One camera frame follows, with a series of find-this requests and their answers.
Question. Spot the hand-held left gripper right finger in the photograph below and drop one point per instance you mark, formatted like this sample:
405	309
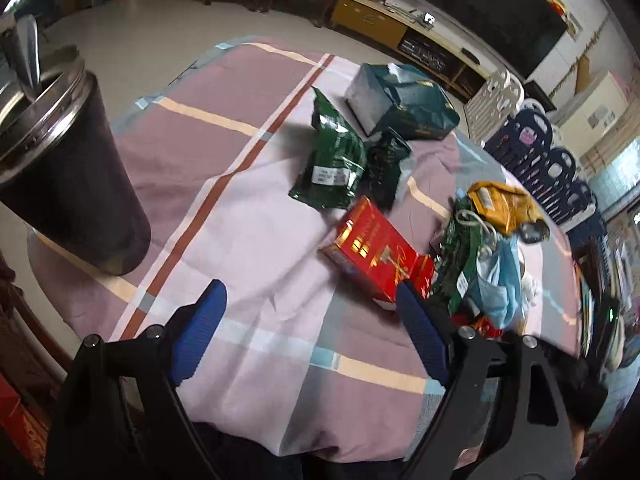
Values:
420	330

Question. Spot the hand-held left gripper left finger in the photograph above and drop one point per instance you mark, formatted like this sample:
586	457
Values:
200	330

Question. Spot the small red wrapper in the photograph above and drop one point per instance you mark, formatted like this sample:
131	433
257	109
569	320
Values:
482	325

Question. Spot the green striped packet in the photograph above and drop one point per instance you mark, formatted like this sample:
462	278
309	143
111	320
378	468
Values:
452	255

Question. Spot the red carton box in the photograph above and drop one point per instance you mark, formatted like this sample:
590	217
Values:
370	245

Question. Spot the yellow foil wrapper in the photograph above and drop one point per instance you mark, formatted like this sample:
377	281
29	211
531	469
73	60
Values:
505	205

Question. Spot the small dark green packet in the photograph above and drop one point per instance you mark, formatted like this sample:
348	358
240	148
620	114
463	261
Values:
385	165

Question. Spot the green snack bag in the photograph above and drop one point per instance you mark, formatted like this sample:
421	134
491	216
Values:
330	160

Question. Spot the blue face mask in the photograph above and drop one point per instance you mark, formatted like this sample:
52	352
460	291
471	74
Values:
495	280

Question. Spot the crumpled white tissue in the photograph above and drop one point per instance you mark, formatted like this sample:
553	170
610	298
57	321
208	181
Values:
531	291

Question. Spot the plaid tablecloth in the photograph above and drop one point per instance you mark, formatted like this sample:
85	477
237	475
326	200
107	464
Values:
250	220

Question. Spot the dark wooden chair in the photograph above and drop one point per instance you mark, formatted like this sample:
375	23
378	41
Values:
25	325

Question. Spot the red cardboard box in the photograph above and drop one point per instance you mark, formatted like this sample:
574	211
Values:
22	425

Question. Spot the stack of navy plastic chairs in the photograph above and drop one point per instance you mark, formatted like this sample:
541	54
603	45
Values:
545	170

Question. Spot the large dark green box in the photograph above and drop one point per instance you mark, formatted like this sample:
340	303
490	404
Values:
405	105

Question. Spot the stack of white plastic chairs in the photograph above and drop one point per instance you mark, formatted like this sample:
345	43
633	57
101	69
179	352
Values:
492	105

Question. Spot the white standing air conditioner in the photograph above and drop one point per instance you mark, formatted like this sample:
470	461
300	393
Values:
595	120

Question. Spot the black audio receiver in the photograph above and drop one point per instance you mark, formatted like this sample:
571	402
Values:
422	55

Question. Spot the small white device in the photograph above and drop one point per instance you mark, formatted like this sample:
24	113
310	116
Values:
429	19

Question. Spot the yellow tv cabinet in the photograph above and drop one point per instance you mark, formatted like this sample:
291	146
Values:
365	15

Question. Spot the large black television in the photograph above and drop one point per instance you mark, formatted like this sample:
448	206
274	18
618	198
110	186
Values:
480	10

